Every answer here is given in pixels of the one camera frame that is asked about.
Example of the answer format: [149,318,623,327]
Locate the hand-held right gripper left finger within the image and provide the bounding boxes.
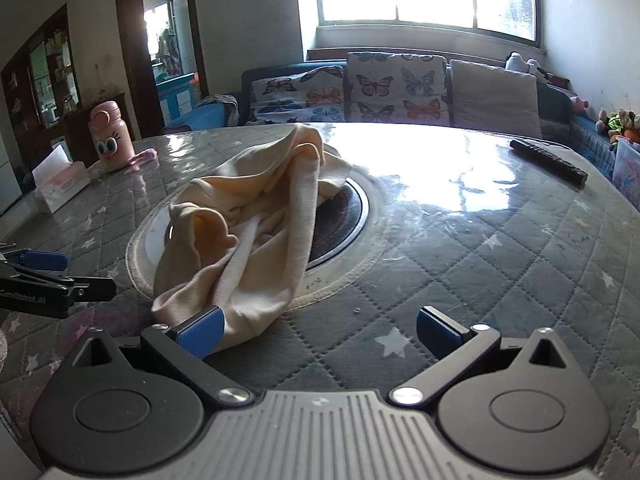
[70,305,256,406]

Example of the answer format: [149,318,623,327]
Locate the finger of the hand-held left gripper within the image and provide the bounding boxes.
[0,244,69,273]
[0,266,117,304]

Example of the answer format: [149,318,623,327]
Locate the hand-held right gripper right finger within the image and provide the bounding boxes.
[387,305,576,406]

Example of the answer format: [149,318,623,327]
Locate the cream long-sleeved garment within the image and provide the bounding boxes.
[151,122,361,353]

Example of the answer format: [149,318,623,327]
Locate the hanging clothes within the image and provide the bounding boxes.
[157,27,184,74]

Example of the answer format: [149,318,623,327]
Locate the white pink tissue pack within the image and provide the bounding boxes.
[32,141,91,215]

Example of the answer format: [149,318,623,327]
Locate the pink cartoon water bottle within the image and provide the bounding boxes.
[89,101,135,171]

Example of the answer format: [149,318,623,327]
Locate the round black table hotplate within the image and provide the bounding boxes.
[127,165,371,308]

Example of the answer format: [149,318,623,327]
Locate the tall dark glass cabinet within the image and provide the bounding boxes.
[0,4,83,171]

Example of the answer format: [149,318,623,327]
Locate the blue chair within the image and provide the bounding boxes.
[165,104,237,134]

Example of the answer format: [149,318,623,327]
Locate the black remote control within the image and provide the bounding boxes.
[510,139,588,188]

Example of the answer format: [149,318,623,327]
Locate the blue storage crate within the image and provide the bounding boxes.
[156,72,201,122]

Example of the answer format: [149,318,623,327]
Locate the grey cloth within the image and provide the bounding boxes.
[197,94,241,127]

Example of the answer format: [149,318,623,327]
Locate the plain beige cushion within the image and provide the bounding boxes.
[449,59,543,138]

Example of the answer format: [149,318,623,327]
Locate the butterfly print cushion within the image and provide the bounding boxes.
[345,51,451,126]
[246,65,348,126]

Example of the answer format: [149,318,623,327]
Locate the clear printed storage box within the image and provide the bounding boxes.
[612,139,640,197]

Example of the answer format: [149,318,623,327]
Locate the dark blue sofa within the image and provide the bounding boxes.
[241,59,640,181]

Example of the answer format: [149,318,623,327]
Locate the pile of small plush toys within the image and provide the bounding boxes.
[597,109,640,143]

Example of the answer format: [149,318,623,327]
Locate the black white panda plush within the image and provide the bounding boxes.
[505,51,551,84]

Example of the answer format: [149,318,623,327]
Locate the pink fluffy strap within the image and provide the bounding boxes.
[127,149,160,168]

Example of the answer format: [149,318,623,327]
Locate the dark wooden door frame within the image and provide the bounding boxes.
[114,0,208,138]

